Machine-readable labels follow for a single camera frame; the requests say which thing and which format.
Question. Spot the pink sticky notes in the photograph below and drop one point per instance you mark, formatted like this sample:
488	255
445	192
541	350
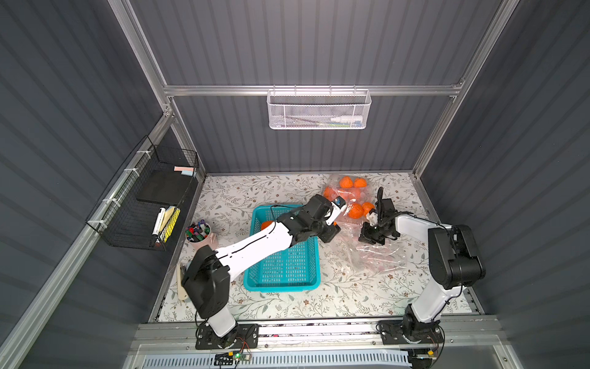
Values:
186	171

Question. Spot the pink pen cup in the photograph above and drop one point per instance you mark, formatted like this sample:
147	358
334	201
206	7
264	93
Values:
200	234

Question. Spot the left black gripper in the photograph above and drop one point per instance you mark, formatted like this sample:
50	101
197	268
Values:
329	229

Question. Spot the green led circuit board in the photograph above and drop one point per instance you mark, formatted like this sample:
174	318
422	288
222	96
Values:
232	358

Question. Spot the white wire mesh basket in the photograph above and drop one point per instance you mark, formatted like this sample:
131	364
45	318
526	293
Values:
312	109

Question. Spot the black wire wall basket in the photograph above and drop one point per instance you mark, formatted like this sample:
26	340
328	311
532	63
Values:
148	203

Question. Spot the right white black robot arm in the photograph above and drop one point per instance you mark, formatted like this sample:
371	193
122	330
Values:
454	261

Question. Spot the white pen in mesh basket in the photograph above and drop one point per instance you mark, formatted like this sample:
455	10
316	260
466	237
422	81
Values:
354	121

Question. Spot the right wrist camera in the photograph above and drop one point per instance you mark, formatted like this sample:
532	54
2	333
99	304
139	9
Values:
372	218

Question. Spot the orange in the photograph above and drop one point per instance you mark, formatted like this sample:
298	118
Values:
266	225
346	182

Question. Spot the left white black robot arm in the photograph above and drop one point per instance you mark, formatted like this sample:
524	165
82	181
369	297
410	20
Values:
208	276

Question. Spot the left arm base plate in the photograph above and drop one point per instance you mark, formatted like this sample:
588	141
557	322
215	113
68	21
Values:
241	336

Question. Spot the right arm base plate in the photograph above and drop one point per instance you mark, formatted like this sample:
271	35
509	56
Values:
409	332

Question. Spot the clear zip-top bag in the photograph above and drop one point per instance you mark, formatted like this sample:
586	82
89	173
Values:
350	195
375	258

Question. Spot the teal plastic basket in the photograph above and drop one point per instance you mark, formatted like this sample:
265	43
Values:
297	269

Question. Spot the white marker in basket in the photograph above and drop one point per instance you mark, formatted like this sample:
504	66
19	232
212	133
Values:
158	224

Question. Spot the aluminium linear rail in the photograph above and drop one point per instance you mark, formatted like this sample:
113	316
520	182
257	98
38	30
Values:
320	334

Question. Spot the black notebook in basket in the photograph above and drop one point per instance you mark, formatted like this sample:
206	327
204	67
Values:
165	188

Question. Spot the orange bag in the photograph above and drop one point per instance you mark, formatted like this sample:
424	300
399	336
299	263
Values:
360	183
356	211
368	207

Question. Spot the yellow marker in basket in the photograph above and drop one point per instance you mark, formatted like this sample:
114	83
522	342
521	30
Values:
169	221

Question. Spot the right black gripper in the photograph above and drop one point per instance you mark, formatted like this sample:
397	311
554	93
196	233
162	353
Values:
382	212

